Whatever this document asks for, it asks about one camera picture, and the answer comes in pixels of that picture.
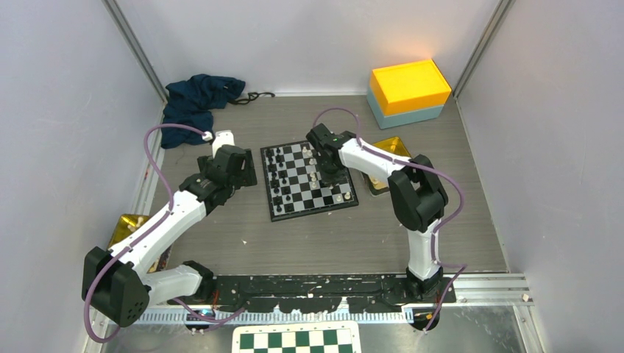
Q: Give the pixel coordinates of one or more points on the dark blue cloth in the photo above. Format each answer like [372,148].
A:
[191,101]

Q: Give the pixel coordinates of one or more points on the black and white chessboard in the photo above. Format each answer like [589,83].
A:
[288,184]

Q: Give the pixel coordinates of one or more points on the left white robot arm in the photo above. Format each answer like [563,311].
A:
[118,282]

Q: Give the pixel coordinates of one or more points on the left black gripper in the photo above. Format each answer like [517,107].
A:
[246,176]

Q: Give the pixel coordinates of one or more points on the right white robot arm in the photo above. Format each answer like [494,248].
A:
[417,195]

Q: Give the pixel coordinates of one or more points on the green checkered calibration board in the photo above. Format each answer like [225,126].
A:
[322,337]

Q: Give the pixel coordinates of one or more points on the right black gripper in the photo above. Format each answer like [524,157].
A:
[334,179]

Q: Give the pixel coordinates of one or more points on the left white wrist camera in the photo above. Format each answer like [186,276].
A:
[218,139]

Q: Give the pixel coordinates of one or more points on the orange and teal box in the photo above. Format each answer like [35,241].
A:
[407,93]

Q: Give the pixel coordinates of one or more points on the gold tin with brown pieces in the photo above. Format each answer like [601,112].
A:
[129,223]

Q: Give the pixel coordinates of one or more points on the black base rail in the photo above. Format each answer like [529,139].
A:
[321,293]

